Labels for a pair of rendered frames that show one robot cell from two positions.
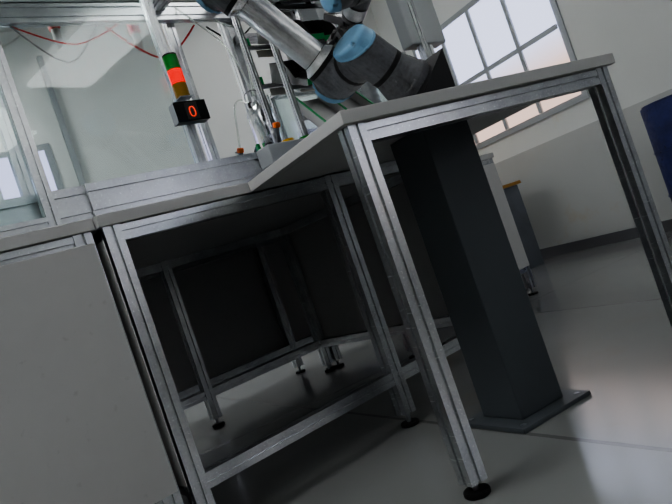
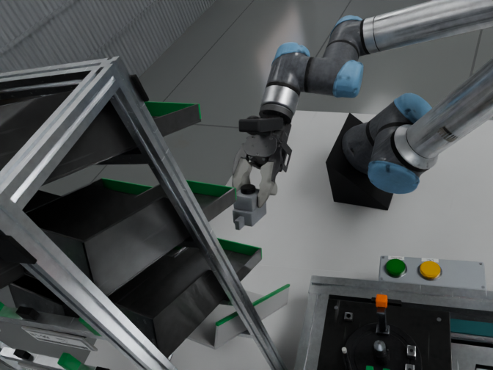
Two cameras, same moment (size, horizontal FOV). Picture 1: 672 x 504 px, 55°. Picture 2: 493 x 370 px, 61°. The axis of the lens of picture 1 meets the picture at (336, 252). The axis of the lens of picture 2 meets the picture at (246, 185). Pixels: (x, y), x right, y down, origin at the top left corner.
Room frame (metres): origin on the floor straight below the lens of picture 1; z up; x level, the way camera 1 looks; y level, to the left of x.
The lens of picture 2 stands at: (2.43, 0.36, 1.81)
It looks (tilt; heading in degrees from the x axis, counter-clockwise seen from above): 42 degrees down; 250
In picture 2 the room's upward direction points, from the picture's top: 22 degrees counter-clockwise
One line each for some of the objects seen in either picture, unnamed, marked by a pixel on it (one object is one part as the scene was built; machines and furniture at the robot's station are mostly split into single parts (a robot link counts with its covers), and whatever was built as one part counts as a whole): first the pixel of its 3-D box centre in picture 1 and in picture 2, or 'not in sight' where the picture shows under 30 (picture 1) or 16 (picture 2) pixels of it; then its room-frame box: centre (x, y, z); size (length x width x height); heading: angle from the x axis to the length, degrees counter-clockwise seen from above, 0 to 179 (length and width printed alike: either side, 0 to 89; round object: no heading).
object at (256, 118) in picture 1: (263, 125); not in sight; (3.22, 0.13, 1.32); 0.14 x 0.14 x 0.38
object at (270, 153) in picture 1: (291, 152); (429, 278); (2.00, 0.03, 0.93); 0.21 x 0.07 x 0.06; 129
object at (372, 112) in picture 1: (415, 131); (362, 190); (1.85, -0.33, 0.84); 0.90 x 0.70 x 0.03; 119
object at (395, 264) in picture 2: not in sight; (395, 268); (2.04, -0.03, 0.96); 0.04 x 0.04 x 0.02
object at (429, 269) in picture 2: not in sight; (430, 270); (2.00, 0.03, 0.96); 0.04 x 0.04 x 0.02
